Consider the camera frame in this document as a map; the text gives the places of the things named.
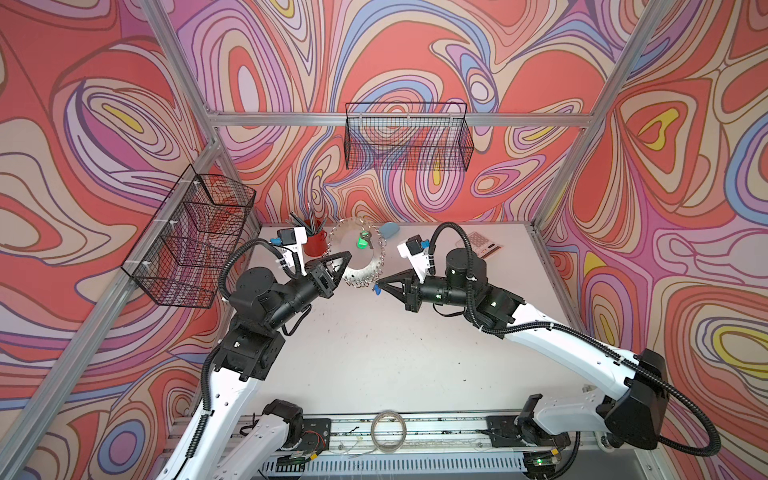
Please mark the black wire basket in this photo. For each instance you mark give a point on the black wire basket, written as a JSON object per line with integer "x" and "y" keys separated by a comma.
{"x": 407, "y": 135}
{"x": 193, "y": 233}

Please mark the black wire basket left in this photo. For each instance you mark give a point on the black wire basket left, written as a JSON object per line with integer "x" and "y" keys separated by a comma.
{"x": 193, "y": 233}

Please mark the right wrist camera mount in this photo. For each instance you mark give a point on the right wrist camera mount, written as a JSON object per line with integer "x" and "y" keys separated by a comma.
{"x": 416, "y": 250}

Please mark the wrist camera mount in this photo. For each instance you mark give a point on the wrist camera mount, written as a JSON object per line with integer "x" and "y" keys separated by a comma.
{"x": 290, "y": 242}
{"x": 416, "y": 250}

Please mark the red metal pencil bucket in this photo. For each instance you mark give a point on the red metal pencil bucket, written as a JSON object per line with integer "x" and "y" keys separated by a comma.
{"x": 316, "y": 245}

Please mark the light blue spatula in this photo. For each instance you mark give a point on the light blue spatula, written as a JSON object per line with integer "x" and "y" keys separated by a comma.
{"x": 389, "y": 229}

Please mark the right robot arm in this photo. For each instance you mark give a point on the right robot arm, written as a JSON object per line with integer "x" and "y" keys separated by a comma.
{"x": 629, "y": 393}

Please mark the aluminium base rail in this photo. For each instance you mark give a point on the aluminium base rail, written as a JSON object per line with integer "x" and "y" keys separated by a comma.
{"x": 438, "y": 445}

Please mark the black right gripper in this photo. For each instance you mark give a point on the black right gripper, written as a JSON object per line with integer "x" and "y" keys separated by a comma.
{"x": 411, "y": 296}

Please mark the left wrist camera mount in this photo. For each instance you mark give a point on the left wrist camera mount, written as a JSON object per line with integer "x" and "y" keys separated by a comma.
{"x": 290, "y": 242}

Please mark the green tagged key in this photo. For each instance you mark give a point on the green tagged key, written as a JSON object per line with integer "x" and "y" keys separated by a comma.
{"x": 364, "y": 240}

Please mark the black wire basket back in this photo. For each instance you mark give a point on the black wire basket back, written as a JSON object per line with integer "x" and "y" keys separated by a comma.
{"x": 407, "y": 135}

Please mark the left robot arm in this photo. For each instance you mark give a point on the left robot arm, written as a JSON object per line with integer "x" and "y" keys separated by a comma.
{"x": 235, "y": 369}

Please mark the aluminium frame post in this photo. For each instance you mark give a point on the aluminium frame post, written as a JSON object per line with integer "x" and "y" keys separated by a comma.
{"x": 215, "y": 153}

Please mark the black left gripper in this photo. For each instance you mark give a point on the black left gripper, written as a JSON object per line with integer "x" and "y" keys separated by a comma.
{"x": 326, "y": 285}

